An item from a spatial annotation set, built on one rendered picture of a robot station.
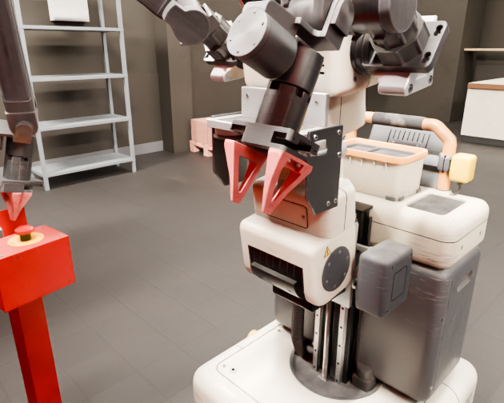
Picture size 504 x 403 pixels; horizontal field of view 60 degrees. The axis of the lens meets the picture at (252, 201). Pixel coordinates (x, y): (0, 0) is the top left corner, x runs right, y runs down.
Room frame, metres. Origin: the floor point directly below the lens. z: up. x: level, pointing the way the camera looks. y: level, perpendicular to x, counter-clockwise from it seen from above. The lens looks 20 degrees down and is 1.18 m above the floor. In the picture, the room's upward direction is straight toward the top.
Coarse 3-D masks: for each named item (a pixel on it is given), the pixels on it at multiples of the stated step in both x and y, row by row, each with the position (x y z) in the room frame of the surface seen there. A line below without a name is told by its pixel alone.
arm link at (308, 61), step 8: (296, 40) 0.53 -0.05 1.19; (304, 48) 0.54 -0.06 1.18; (296, 56) 0.54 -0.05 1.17; (304, 56) 0.54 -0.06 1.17; (312, 56) 0.54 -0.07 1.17; (320, 56) 0.55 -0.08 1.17; (296, 64) 0.54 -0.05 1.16; (304, 64) 0.54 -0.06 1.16; (312, 64) 0.54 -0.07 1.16; (320, 64) 0.55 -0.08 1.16; (288, 72) 0.54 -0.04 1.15; (296, 72) 0.54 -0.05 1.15; (304, 72) 0.54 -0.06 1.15; (312, 72) 0.54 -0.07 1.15; (272, 80) 0.55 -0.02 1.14; (280, 80) 0.54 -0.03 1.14; (288, 80) 0.53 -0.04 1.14; (296, 80) 0.53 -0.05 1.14; (304, 80) 0.54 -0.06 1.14; (312, 80) 0.54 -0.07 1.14; (296, 88) 0.54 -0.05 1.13; (304, 88) 0.53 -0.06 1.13; (312, 88) 0.54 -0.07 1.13
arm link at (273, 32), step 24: (336, 0) 0.55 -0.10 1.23; (240, 24) 0.52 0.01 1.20; (264, 24) 0.49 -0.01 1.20; (288, 24) 0.53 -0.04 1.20; (336, 24) 0.54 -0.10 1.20; (240, 48) 0.50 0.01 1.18; (264, 48) 0.49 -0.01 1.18; (288, 48) 0.51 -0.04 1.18; (312, 48) 0.58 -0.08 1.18; (336, 48) 0.55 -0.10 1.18; (264, 72) 0.52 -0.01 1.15
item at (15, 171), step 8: (8, 160) 0.95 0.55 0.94; (16, 160) 0.95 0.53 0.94; (32, 160) 0.99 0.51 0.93; (8, 168) 0.95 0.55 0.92; (16, 168) 0.95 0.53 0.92; (24, 168) 0.96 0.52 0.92; (0, 176) 0.96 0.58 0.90; (8, 176) 0.94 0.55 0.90; (16, 176) 0.94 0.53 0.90; (24, 176) 0.95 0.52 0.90; (0, 184) 0.91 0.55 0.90; (32, 184) 0.97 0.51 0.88; (40, 184) 0.98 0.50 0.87
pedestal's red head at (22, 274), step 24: (0, 216) 0.97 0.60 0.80; (24, 216) 1.01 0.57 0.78; (0, 240) 0.87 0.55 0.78; (48, 240) 0.87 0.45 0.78; (0, 264) 0.78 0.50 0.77; (24, 264) 0.81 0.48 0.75; (48, 264) 0.85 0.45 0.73; (72, 264) 0.89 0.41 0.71; (0, 288) 0.77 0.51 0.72; (24, 288) 0.80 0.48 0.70; (48, 288) 0.84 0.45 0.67
